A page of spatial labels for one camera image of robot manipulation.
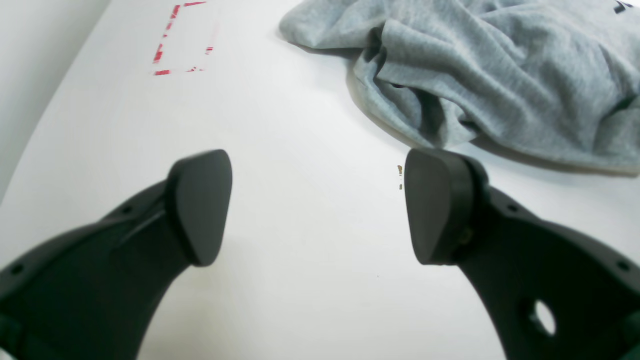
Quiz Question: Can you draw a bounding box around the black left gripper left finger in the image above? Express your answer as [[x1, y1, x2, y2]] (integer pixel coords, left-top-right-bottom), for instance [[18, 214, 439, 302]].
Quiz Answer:
[[0, 149, 233, 360]]

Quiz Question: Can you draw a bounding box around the grey T-shirt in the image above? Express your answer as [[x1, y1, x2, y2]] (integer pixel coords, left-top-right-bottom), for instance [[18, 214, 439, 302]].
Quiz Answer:
[[279, 0, 640, 174]]

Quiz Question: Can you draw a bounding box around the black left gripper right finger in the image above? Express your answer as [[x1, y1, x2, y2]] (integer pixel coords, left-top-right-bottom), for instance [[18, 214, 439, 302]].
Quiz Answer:
[[404, 149, 640, 360]]

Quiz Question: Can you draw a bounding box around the red tape rectangle marking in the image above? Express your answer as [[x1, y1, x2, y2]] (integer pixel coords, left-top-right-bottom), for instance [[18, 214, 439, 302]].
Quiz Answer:
[[150, 0, 217, 76]]

